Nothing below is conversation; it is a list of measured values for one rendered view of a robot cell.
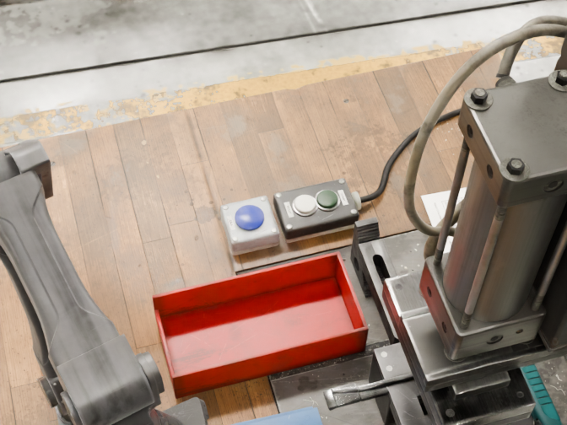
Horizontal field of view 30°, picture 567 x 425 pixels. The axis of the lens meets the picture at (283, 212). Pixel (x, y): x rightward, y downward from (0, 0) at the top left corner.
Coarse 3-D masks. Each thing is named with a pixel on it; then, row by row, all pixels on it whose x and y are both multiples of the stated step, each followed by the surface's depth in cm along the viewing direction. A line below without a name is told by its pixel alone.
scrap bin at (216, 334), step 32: (320, 256) 138; (192, 288) 135; (224, 288) 137; (256, 288) 139; (288, 288) 141; (320, 288) 141; (352, 288) 135; (160, 320) 135; (192, 320) 138; (224, 320) 138; (256, 320) 138; (288, 320) 138; (320, 320) 138; (352, 320) 138; (192, 352) 136; (224, 352) 136; (256, 352) 136; (288, 352) 131; (320, 352) 133; (352, 352) 136; (192, 384) 130; (224, 384) 133
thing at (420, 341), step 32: (384, 288) 116; (416, 288) 114; (416, 320) 107; (416, 352) 105; (512, 352) 105; (544, 352) 106; (416, 384) 111; (448, 384) 105; (480, 384) 106; (512, 384) 108; (448, 416) 106; (480, 416) 106; (512, 416) 108
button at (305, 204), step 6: (300, 198) 146; (306, 198) 146; (312, 198) 146; (294, 204) 145; (300, 204) 145; (306, 204) 145; (312, 204) 145; (300, 210) 144; (306, 210) 144; (312, 210) 145
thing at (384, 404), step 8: (376, 368) 128; (376, 376) 129; (376, 400) 132; (384, 400) 128; (384, 408) 129; (392, 408) 124; (424, 408) 130; (384, 416) 130; (392, 416) 129; (384, 424) 131
